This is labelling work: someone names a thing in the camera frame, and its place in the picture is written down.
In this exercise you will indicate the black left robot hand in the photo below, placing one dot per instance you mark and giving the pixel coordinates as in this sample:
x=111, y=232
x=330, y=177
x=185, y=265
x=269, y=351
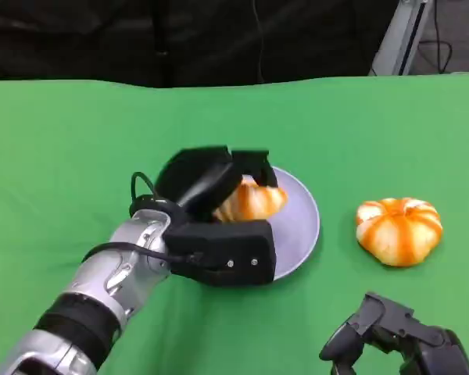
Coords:
x=203, y=176

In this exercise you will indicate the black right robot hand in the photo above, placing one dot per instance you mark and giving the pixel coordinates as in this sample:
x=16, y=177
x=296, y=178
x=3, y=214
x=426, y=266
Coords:
x=426, y=343

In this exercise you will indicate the orange and white bread roll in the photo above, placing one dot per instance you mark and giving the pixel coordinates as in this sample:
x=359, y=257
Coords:
x=254, y=201
x=398, y=232

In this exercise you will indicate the lilac plate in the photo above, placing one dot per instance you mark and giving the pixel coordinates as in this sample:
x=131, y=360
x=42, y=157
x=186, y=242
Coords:
x=297, y=218

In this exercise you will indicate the green table cloth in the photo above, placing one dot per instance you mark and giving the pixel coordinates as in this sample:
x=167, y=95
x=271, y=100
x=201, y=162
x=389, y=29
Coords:
x=336, y=125

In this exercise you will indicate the black backdrop curtain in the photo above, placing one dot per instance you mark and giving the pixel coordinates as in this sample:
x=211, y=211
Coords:
x=140, y=39

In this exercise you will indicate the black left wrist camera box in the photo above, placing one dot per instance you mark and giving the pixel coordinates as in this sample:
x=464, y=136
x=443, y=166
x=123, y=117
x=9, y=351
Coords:
x=223, y=250

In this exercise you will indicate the grey aluminium frame post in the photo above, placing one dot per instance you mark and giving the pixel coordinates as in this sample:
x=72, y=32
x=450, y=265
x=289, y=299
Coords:
x=402, y=39

